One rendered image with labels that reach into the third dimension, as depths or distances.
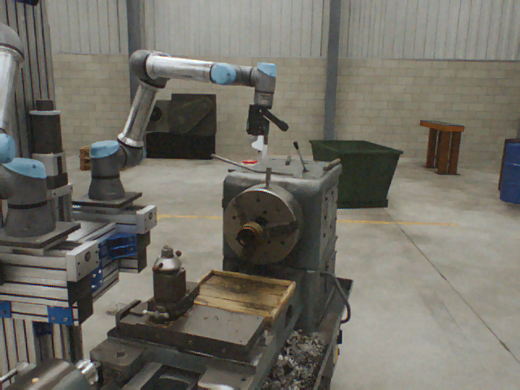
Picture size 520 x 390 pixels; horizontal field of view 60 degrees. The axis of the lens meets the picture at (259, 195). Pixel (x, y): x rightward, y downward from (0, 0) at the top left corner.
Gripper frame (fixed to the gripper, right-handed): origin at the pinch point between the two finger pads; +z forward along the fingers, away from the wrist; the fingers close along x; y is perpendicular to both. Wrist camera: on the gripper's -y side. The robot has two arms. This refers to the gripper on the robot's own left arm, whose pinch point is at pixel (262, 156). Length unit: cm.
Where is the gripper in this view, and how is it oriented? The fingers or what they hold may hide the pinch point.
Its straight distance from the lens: 180.0
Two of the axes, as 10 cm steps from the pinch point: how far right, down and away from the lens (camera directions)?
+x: 1.1, 2.7, -9.6
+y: -9.9, -0.8, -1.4
